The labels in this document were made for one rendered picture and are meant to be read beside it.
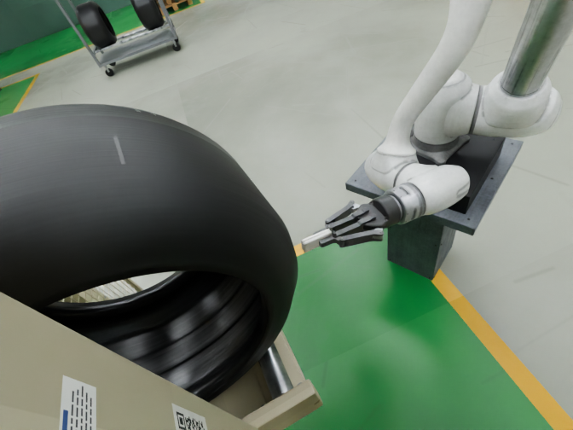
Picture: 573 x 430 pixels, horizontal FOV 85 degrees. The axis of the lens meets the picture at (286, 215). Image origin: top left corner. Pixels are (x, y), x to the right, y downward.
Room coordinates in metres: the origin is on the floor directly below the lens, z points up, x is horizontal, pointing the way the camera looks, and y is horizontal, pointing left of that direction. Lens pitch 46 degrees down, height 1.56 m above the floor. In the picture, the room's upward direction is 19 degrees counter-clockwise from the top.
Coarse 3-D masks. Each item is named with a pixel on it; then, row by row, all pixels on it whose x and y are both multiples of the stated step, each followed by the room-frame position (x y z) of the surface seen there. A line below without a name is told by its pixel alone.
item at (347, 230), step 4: (368, 216) 0.44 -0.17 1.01; (372, 216) 0.44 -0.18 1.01; (360, 220) 0.44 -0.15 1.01; (364, 220) 0.44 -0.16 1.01; (368, 220) 0.43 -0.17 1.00; (352, 224) 0.44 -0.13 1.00; (356, 224) 0.43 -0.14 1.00; (360, 224) 0.43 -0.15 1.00; (344, 228) 0.43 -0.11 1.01; (348, 228) 0.43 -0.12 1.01; (352, 228) 0.43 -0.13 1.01; (356, 228) 0.43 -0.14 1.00; (360, 228) 0.43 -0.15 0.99; (336, 232) 0.43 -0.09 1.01; (340, 232) 0.42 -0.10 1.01; (344, 232) 0.42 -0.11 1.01; (348, 232) 0.42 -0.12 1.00; (352, 232) 0.42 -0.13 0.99; (356, 232) 0.43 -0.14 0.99; (336, 236) 0.42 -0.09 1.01
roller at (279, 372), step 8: (272, 344) 0.28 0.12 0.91; (272, 352) 0.26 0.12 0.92; (264, 360) 0.25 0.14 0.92; (272, 360) 0.24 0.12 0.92; (280, 360) 0.24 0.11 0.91; (264, 368) 0.24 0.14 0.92; (272, 368) 0.23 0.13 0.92; (280, 368) 0.23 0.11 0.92; (264, 376) 0.22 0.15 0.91; (272, 376) 0.21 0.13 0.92; (280, 376) 0.21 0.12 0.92; (288, 376) 0.21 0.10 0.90; (272, 384) 0.20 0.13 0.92; (280, 384) 0.20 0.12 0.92; (288, 384) 0.19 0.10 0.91; (272, 392) 0.19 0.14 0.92; (280, 392) 0.18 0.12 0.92
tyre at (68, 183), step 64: (0, 128) 0.38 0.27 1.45; (64, 128) 0.37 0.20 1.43; (128, 128) 0.38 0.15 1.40; (192, 128) 0.46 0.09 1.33; (0, 192) 0.26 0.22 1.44; (64, 192) 0.25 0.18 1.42; (128, 192) 0.26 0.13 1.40; (192, 192) 0.27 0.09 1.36; (256, 192) 0.33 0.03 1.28; (0, 256) 0.21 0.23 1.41; (64, 256) 0.21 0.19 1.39; (128, 256) 0.22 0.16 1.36; (192, 256) 0.23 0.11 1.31; (256, 256) 0.25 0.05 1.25; (64, 320) 0.41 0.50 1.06; (128, 320) 0.43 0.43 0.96; (192, 320) 0.40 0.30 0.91; (256, 320) 0.32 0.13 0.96; (192, 384) 0.26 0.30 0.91
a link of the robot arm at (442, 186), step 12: (408, 168) 0.55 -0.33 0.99; (420, 168) 0.53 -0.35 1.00; (432, 168) 0.52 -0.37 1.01; (444, 168) 0.50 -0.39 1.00; (456, 168) 0.50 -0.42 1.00; (396, 180) 0.55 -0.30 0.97; (408, 180) 0.51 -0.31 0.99; (420, 180) 0.49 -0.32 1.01; (432, 180) 0.47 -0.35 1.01; (444, 180) 0.47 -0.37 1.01; (456, 180) 0.46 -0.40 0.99; (468, 180) 0.47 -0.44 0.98; (420, 192) 0.46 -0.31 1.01; (432, 192) 0.45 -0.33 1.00; (444, 192) 0.45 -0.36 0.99; (456, 192) 0.45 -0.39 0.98; (432, 204) 0.43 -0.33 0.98; (444, 204) 0.43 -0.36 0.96
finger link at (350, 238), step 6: (354, 234) 0.41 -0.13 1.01; (360, 234) 0.40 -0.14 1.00; (366, 234) 0.40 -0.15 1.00; (372, 234) 0.40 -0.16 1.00; (378, 234) 0.39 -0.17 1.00; (342, 240) 0.40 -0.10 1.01; (348, 240) 0.40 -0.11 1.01; (354, 240) 0.40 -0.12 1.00; (360, 240) 0.40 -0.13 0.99; (366, 240) 0.40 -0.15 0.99; (372, 240) 0.40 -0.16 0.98; (378, 240) 0.39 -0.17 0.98; (348, 246) 0.40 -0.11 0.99
